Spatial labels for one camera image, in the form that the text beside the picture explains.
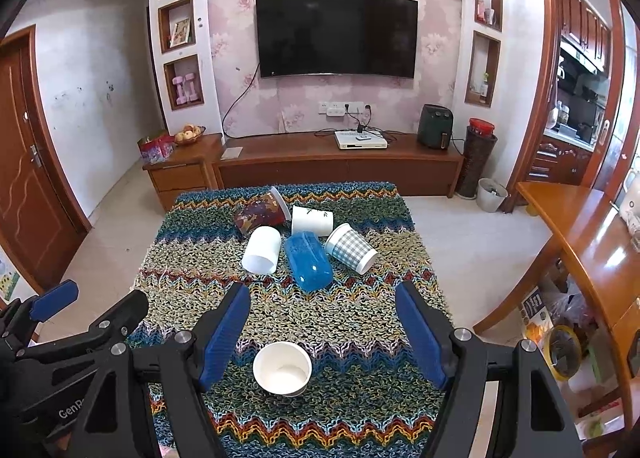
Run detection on white set-top box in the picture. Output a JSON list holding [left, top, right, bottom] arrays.
[[334, 130, 389, 150]]

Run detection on white leaf print cup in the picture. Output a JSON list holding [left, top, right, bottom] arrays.
[[291, 206, 335, 237]]

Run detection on white plastic cup lying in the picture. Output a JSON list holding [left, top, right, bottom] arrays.
[[241, 227, 282, 275]]

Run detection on colourful knitted table cloth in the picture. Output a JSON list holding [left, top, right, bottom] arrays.
[[131, 182, 453, 458]]

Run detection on brown wooden door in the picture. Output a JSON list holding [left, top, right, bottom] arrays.
[[0, 25, 92, 296]]

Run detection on plain white paper cup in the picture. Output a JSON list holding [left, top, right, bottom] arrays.
[[252, 342, 313, 397]]

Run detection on wooden kitchen wall cabinets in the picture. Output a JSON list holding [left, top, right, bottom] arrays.
[[559, 0, 613, 73]]

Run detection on picture frame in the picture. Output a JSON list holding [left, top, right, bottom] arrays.
[[169, 18, 192, 47]]

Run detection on yellow tape roll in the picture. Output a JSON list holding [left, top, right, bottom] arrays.
[[542, 325, 583, 381]]

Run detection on tall dark wicker basket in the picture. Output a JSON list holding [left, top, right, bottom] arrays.
[[457, 130, 498, 199]]

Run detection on wooden dining table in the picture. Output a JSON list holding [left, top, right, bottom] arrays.
[[472, 181, 640, 444]]

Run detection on blue plastic cup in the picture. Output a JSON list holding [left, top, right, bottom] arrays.
[[284, 231, 334, 293]]

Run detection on white wall power outlet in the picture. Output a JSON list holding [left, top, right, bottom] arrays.
[[318, 100, 364, 117]]

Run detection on wooden kitchen base cabinet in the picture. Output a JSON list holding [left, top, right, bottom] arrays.
[[530, 135, 596, 183]]

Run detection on black flat television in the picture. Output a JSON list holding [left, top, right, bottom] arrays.
[[255, 0, 419, 80]]

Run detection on dark green air fryer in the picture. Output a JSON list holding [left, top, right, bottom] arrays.
[[417, 104, 453, 150]]

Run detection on checkered paper cup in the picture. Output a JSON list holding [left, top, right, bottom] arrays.
[[324, 223, 379, 275]]

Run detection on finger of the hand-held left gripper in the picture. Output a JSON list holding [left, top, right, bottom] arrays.
[[0, 280, 80, 345], [15, 289, 151, 373]]

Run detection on wooden television cabinet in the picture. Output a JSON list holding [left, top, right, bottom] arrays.
[[212, 132, 465, 199]]

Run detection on red gift box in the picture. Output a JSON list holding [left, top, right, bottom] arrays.
[[138, 130, 175, 165]]

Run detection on wooden side cabinet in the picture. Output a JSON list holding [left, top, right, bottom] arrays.
[[142, 134, 224, 213]]

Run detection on black television cable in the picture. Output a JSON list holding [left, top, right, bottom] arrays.
[[222, 62, 261, 139]]

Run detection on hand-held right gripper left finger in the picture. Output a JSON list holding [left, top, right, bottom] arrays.
[[75, 283, 252, 458]]

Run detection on blue and yellow carton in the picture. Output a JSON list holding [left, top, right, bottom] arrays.
[[517, 286, 553, 339]]

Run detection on fruit bowl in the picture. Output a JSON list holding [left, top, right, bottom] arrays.
[[173, 124, 207, 146]]

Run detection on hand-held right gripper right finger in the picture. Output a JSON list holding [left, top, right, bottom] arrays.
[[395, 280, 586, 458]]

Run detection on white trash bin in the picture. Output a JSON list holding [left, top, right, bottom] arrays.
[[476, 178, 509, 213]]

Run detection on red patterned paper cup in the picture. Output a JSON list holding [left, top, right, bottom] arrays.
[[233, 186, 292, 237]]

